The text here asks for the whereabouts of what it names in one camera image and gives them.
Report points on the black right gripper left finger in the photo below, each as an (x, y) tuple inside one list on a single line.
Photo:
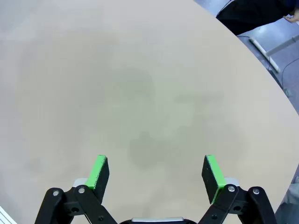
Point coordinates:
[(98, 184)]

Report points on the white side table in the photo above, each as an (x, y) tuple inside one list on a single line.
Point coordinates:
[(264, 52)]

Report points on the person in navy jacket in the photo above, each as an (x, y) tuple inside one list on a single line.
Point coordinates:
[(252, 14)]

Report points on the white ribbed base platform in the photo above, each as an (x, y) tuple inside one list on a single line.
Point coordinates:
[(4, 218)]

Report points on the person's left hand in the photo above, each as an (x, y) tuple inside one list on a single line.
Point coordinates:
[(293, 18)]

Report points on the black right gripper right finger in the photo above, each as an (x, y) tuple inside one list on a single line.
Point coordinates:
[(211, 182)]

